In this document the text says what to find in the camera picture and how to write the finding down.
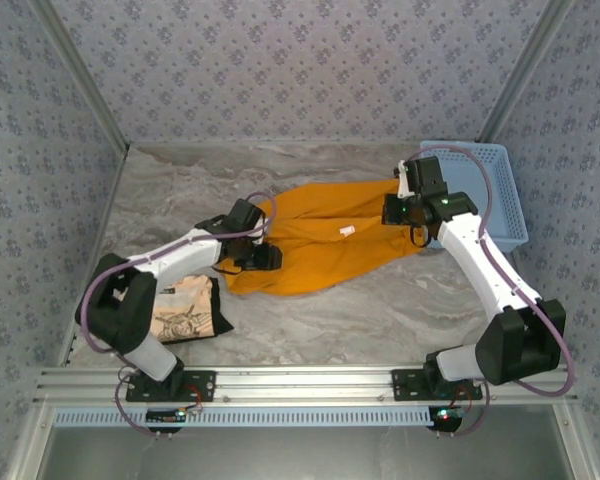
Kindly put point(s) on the orange t-shirt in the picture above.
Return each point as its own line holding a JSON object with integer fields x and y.
{"x": 320, "y": 250}

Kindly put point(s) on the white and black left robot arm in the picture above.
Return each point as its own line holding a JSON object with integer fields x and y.
{"x": 180, "y": 255}

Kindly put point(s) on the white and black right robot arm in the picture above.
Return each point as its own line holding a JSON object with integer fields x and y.
{"x": 475, "y": 270}

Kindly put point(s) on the beige printed t-shirt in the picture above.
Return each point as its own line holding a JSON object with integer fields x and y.
{"x": 185, "y": 315}

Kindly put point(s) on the light blue plastic basket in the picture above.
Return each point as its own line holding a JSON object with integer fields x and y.
{"x": 500, "y": 200}

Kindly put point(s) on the beige printed folded cloth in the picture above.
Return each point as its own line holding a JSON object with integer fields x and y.
{"x": 222, "y": 320}

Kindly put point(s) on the aluminium frame post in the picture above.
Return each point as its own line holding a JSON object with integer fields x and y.
{"x": 525, "y": 75}
{"x": 80, "y": 75}

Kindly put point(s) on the aluminium mounting rail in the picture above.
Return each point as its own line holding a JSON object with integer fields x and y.
{"x": 300, "y": 382}

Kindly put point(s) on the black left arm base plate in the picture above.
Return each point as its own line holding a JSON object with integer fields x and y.
{"x": 205, "y": 387}

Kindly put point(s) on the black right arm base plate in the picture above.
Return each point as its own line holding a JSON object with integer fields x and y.
{"x": 405, "y": 387}

